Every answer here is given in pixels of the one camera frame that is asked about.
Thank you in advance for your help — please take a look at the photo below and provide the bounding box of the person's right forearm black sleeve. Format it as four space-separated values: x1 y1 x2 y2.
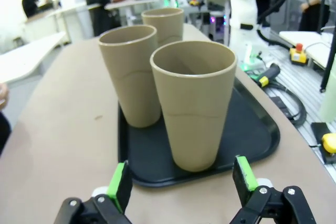
0 111 13 157

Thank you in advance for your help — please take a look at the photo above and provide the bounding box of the black plastic tray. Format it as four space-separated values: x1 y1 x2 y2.
117 76 281 189

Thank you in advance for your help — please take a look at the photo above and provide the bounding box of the person in long dark coat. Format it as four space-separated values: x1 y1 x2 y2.
80 0 119 37

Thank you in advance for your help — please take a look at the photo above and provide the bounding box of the black tripod leg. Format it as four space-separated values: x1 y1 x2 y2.
319 0 336 94

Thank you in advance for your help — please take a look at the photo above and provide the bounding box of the computer with purple lights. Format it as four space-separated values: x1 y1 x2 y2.
208 14 228 40

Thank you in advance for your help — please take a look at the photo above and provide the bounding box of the person in light top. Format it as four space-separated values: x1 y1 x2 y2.
298 0 332 33

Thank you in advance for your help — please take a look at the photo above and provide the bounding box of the black flat box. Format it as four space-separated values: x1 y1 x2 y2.
310 122 336 166

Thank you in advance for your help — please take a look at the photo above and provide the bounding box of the black cable coil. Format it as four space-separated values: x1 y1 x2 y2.
264 81 308 128

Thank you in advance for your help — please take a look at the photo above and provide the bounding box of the person's right hand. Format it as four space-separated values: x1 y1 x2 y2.
0 82 11 110

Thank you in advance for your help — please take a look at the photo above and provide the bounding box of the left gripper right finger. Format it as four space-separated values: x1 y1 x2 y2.
230 155 317 224

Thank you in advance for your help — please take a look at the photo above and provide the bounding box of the white work table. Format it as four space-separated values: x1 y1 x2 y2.
278 26 336 71

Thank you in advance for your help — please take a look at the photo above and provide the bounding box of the yellow emergency stop box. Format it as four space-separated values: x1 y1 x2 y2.
289 42 308 65

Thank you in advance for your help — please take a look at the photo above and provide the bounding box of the large white rounded table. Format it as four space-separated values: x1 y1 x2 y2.
0 31 67 84

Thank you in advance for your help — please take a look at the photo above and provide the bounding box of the long white background desk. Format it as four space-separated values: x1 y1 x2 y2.
25 0 165 45

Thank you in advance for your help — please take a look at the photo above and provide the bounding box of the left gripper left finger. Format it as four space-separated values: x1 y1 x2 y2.
54 159 133 224

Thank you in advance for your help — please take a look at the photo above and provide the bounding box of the brown plastic cup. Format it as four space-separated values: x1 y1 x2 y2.
149 40 238 173
141 8 184 45
98 24 163 129

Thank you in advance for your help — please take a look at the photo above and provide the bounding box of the yellow dome button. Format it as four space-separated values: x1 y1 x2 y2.
321 133 336 156

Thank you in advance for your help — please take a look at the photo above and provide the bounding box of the black yellow enabling handle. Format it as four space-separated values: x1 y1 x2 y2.
256 63 281 88

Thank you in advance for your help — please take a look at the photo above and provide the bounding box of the person in black clothes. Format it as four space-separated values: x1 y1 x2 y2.
22 0 40 19

